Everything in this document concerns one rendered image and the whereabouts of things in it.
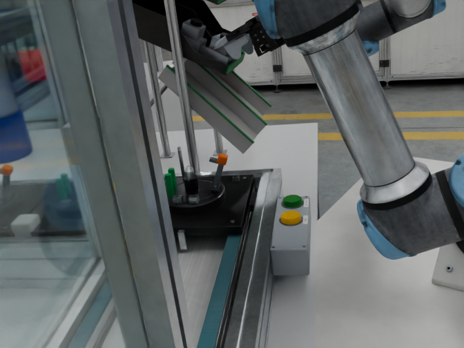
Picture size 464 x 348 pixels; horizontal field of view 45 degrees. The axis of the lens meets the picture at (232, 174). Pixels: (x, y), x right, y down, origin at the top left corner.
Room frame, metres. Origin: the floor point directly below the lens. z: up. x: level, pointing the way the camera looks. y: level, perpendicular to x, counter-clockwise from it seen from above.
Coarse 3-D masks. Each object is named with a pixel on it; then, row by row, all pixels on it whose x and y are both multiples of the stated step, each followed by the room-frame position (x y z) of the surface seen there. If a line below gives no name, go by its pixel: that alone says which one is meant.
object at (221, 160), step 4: (220, 156) 1.08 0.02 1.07; (224, 156) 1.08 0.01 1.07; (228, 156) 1.09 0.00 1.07; (212, 160) 1.08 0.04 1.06; (216, 160) 1.08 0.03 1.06; (220, 160) 1.07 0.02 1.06; (224, 160) 1.07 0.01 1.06; (220, 164) 1.08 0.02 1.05; (224, 164) 1.07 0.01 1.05; (220, 168) 1.08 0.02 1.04; (216, 172) 1.08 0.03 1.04; (220, 172) 1.08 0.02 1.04; (216, 176) 1.08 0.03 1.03; (220, 176) 1.08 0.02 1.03; (216, 180) 1.08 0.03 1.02; (216, 184) 1.08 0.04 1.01
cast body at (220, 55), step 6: (216, 36) 1.33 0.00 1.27; (222, 36) 1.32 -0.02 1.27; (216, 42) 1.32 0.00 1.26; (204, 48) 1.36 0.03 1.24; (210, 48) 1.33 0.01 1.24; (222, 48) 1.31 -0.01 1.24; (204, 54) 1.34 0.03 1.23; (210, 54) 1.33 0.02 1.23; (216, 54) 1.32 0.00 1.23; (222, 54) 1.31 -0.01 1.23; (228, 54) 1.33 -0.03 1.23; (216, 60) 1.32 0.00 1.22; (222, 60) 1.31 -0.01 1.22; (228, 60) 1.31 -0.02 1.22; (234, 60) 1.34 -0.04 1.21
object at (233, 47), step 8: (224, 40) 1.28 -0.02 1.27; (232, 40) 1.28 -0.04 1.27; (240, 40) 1.28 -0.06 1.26; (248, 40) 1.27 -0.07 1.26; (216, 48) 1.30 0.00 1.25; (224, 48) 1.29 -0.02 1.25; (232, 48) 1.28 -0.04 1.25; (240, 48) 1.28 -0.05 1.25; (232, 56) 1.28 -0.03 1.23; (240, 56) 1.28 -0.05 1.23
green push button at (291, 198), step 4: (288, 196) 1.05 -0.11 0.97; (292, 196) 1.05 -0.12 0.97; (296, 196) 1.05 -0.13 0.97; (284, 200) 1.04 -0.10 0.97; (288, 200) 1.04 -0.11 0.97; (292, 200) 1.03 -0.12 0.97; (296, 200) 1.03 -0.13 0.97; (300, 200) 1.03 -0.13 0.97; (284, 204) 1.03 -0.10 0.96; (288, 204) 1.03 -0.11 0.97; (292, 204) 1.02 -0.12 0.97; (296, 204) 1.02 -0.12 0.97; (300, 204) 1.03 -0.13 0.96
